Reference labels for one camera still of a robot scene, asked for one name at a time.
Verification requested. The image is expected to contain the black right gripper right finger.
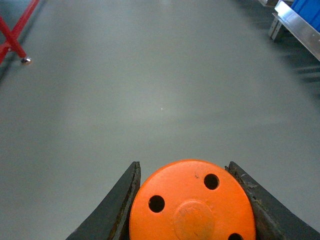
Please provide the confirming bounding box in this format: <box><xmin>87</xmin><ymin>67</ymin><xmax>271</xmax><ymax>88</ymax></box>
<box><xmin>225</xmin><ymin>161</ymin><xmax>320</xmax><ymax>240</ymax></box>

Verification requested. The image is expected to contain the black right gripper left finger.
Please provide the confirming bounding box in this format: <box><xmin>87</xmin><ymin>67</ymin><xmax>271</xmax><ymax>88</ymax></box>
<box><xmin>67</xmin><ymin>161</ymin><xmax>141</xmax><ymax>240</ymax></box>

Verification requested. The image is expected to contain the orange cylindrical cap 4680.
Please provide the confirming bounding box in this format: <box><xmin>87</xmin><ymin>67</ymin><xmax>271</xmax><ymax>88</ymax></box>
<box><xmin>129</xmin><ymin>159</ymin><xmax>256</xmax><ymax>240</ymax></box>

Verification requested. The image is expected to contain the metal shelf rack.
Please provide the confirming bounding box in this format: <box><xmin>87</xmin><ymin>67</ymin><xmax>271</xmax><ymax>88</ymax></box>
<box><xmin>260</xmin><ymin>0</ymin><xmax>320</xmax><ymax>60</ymax></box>

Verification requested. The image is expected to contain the blue plastic bin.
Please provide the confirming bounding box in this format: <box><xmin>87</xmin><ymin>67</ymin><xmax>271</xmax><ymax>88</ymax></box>
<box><xmin>291</xmin><ymin>0</ymin><xmax>320</xmax><ymax>32</ymax></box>

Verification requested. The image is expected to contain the red metal table frame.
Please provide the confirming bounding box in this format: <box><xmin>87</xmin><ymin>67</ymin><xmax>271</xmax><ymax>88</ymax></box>
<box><xmin>0</xmin><ymin>0</ymin><xmax>40</xmax><ymax>65</ymax></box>

